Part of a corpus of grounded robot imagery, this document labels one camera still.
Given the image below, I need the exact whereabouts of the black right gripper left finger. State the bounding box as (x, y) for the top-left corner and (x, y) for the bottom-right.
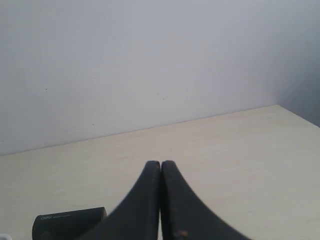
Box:
(78, 160), (161, 240)

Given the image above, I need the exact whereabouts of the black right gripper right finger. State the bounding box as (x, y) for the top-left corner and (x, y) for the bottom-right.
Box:
(160, 160), (242, 240)

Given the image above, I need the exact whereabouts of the black handheld barcode scanner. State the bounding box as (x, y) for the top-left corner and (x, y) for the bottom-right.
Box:
(32, 207), (107, 240)

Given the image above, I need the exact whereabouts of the white plastic tray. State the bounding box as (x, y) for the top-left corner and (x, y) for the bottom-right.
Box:
(0, 233), (12, 240)

